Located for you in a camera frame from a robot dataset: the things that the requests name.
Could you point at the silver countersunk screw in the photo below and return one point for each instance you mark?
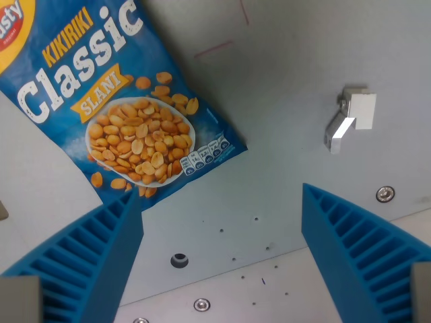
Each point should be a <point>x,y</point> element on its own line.
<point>385,194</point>
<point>201,304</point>
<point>140,320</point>

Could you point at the white metal bracket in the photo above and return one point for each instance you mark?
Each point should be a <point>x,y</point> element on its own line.
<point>353,114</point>

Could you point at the blue Classic peanut bag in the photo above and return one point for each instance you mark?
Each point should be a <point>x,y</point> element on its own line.
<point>101,101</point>

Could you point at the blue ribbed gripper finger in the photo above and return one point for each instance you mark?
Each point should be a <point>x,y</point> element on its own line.
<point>84,255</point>
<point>357,249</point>

